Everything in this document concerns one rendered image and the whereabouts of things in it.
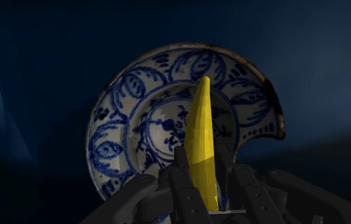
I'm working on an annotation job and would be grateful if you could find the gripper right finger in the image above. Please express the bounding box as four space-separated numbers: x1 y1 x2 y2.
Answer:
213 145 351 224

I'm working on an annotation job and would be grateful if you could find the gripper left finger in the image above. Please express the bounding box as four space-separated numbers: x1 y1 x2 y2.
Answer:
80 145 214 224

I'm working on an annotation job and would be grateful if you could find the yellow banana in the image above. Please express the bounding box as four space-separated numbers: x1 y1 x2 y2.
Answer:
183 76 220 213

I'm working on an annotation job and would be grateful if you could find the blue and white patterned plate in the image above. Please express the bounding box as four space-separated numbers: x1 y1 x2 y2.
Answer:
85 43 286 224

